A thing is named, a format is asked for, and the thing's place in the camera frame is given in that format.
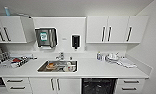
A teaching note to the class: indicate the stainless steel dishwasher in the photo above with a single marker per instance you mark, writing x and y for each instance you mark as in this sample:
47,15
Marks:
99,86

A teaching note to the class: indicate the black soap dispenser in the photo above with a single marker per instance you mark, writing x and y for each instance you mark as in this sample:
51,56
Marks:
75,41

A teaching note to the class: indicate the chrome sink faucet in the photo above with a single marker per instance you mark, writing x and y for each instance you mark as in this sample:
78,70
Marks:
60,56

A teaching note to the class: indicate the small white bottle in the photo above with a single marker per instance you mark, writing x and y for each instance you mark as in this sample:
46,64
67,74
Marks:
103,57

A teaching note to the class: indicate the brown bowl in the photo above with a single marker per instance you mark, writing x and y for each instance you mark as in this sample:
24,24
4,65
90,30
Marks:
51,66

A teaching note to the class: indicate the steel paper towel dispenser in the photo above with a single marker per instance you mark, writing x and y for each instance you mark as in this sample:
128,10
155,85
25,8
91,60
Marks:
45,37

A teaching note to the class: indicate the steel kitchen sink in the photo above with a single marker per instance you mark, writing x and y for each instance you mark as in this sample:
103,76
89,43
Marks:
42,69

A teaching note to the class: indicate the white base cabinet row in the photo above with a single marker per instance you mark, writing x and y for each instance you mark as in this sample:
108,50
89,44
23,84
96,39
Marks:
37,86

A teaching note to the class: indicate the slim bottle on cabinet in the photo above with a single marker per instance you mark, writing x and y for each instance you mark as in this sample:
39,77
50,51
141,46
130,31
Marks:
7,11

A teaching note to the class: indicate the white wall outlet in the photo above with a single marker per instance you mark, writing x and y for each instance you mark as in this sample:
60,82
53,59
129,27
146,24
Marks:
86,48

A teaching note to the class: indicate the white wall cabinet three doors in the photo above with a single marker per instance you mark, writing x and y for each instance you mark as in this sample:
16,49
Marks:
117,29

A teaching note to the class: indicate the white wall cabinet four doors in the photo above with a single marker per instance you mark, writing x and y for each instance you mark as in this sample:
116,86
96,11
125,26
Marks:
12,29

